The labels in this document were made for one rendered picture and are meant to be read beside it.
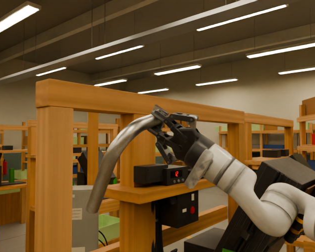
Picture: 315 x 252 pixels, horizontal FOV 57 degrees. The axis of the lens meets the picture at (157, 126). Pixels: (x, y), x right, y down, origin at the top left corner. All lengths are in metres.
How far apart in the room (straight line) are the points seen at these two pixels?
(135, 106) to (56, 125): 0.38
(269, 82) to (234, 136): 8.67
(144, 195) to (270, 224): 0.63
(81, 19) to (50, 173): 6.45
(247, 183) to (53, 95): 0.68
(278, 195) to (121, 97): 0.77
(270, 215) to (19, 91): 11.32
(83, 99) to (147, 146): 0.38
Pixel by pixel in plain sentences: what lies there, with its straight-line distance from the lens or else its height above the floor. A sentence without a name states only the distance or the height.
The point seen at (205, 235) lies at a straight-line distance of 1.64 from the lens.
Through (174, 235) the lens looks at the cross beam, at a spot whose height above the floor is 1.22.
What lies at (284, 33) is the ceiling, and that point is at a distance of 8.66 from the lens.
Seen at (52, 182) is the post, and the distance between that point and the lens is 1.02.
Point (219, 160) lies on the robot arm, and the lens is 0.60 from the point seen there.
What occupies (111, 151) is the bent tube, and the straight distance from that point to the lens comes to 0.60.
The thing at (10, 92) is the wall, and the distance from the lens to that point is 11.53.
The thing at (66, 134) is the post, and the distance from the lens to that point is 1.04.
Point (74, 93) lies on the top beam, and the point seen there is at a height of 1.90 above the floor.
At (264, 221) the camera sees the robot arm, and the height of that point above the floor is 1.59.
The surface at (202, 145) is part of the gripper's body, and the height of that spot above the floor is 1.73.
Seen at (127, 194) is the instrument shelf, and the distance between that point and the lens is 1.16.
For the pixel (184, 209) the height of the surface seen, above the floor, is 1.42.
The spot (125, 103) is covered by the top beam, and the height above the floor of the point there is 1.89.
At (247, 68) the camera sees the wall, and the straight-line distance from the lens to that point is 11.09.
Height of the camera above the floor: 1.74
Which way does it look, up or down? 3 degrees up
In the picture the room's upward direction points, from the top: straight up
